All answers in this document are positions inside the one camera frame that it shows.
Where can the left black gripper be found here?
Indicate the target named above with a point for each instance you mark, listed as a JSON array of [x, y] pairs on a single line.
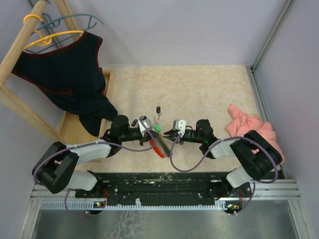
[[146, 137]]

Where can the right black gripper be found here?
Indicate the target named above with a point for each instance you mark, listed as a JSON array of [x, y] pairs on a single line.
[[172, 132]]

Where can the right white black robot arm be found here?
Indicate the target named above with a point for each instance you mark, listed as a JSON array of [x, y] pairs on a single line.
[[256, 156]]

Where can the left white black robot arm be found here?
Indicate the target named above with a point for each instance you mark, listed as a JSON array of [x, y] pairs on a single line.
[[56, 168]]

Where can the green tag key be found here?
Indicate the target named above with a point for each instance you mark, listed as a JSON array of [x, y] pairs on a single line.
[[157, 127]]

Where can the black tag key left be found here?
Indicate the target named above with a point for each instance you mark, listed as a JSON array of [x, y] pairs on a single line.
[[134, 122]]

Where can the dark navy vest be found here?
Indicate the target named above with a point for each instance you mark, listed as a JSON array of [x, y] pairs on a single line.
[[72, 79]]

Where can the yellow plastic hanger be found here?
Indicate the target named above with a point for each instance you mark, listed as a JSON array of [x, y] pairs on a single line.
[[42, 37]]

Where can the teal plastic hanger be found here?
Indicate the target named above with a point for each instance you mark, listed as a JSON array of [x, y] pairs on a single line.
[[70, 23]]

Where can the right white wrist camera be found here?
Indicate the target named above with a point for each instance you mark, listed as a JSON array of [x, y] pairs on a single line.
[[179, 125]]

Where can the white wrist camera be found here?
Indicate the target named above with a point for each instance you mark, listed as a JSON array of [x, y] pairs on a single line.
[[179, 125], [144, 124]]

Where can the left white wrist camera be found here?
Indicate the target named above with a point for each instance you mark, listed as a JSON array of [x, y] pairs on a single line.
[[144, 124]]

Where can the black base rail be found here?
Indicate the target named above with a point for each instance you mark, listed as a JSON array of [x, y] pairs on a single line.
[[168, 191]]

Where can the aluminium frame post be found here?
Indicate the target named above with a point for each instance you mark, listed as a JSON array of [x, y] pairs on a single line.
[[272, 34]]

